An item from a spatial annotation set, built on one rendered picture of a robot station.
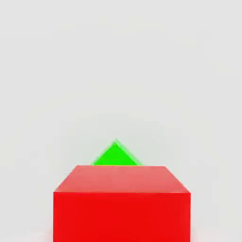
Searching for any small red cube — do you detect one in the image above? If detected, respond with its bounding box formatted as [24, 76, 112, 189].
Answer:
[53, 165, 191, 242]

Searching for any small green cube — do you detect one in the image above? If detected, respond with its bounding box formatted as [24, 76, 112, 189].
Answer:
[90, 138, 144, 166]

